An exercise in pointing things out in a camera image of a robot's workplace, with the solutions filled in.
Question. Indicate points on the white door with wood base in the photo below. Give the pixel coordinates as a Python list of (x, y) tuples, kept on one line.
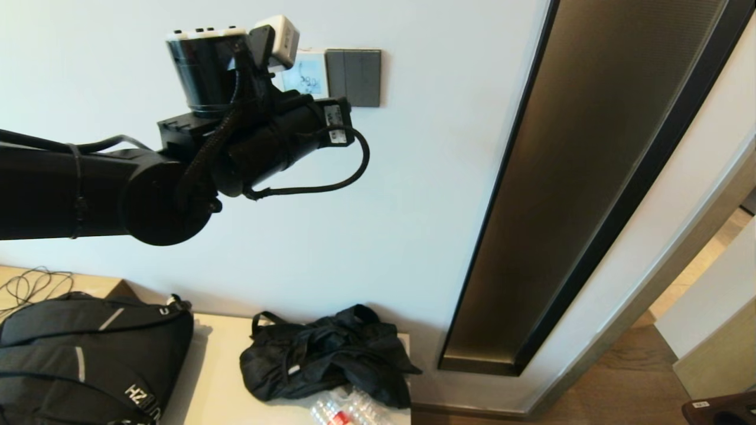
[(709, 319)]

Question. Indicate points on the grey door frame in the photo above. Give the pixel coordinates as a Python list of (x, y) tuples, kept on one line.
[(649, 283)]

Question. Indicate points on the dark brown wooden table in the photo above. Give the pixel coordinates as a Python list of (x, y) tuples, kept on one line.
[(717, 410)]

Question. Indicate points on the black and orange left arm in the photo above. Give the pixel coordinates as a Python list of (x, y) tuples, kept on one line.
[(59, 189)]

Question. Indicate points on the clear water bottle red label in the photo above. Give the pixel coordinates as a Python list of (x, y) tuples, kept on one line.
[(333, 416)]

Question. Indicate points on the black backpack with grey stripes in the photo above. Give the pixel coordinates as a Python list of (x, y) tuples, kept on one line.
[(88, 360)]

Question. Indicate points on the dark grey wall switch panel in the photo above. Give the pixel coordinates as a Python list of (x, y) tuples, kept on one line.
[(354, 78)]

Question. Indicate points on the white wall thermostat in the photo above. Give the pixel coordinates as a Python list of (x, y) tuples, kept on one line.
[(307, 77)]

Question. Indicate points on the black crumpled cloth bag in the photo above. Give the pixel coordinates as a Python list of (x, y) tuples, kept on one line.
[(325, 354)]

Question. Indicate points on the light wooden desk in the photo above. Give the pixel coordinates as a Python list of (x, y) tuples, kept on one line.
[(94, 284)]

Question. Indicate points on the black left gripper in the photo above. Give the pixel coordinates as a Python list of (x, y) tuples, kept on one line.
[(277, 141)]

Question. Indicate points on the clear water bottle without label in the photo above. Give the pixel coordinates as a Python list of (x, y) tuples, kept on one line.
[(366, 407)]

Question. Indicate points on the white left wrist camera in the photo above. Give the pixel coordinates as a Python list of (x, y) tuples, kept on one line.
[(280, 41)]

